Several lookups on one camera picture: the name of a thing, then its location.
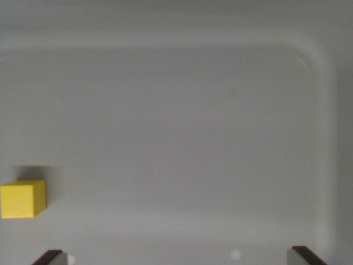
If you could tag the white plastic bin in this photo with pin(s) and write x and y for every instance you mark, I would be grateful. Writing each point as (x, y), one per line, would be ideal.
(182, 124)

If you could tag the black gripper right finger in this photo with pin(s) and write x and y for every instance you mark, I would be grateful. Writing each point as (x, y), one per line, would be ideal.
(300, 257)

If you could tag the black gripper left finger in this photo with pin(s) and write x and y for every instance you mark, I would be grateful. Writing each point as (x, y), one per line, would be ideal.
(52, 258)

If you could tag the yellow cube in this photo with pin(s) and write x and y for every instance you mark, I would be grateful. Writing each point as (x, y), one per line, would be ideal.
(20, 199)

